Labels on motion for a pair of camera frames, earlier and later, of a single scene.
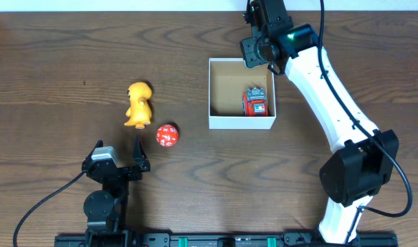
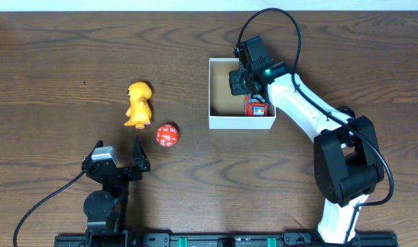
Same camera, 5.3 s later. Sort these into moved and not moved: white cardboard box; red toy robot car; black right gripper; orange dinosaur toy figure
Moved: black right gripper
Not moved: white cardboard box; red toy robot car; orange dinosaur toy figure
